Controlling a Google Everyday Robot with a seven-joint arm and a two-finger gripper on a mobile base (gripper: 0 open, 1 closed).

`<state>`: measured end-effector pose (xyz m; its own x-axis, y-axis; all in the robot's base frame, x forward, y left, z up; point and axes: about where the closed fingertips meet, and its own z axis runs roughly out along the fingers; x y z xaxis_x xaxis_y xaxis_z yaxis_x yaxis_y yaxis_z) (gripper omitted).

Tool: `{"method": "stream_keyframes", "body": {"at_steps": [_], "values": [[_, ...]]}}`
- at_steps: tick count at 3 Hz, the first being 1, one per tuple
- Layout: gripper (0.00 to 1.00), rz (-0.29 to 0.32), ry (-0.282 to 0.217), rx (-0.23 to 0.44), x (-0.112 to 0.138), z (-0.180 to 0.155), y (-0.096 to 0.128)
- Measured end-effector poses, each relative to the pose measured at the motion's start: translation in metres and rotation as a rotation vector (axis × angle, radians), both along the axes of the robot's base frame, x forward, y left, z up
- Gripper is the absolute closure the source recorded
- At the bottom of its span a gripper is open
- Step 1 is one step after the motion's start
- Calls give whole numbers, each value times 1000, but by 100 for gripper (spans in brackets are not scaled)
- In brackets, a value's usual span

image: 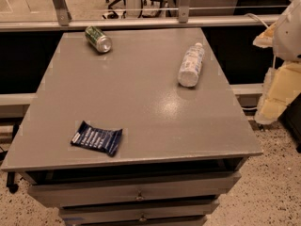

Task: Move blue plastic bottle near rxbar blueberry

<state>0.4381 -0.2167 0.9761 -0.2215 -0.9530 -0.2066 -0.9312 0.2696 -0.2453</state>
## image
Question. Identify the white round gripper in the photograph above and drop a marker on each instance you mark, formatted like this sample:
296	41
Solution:
289	35

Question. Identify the clear blue-label plastic bottle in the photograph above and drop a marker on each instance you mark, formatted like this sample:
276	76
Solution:
189	71

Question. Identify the dark blue rxbar wrapper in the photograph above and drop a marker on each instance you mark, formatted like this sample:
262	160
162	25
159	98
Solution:
96	139

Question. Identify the grey drawer cabinet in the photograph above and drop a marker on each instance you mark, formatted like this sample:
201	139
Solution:
167	129

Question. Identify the lower grey drawer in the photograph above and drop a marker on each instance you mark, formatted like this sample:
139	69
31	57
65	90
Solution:
138	212

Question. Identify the grey drawer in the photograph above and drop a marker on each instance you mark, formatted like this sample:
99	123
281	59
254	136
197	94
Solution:
138	212
135	190

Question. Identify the green soda can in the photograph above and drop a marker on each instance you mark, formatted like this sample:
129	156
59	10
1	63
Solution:
98	39

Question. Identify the upper grey drawer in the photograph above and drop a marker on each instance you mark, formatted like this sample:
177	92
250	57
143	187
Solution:
135	190

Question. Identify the metal railing frame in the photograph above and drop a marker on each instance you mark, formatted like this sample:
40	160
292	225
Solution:
69	15

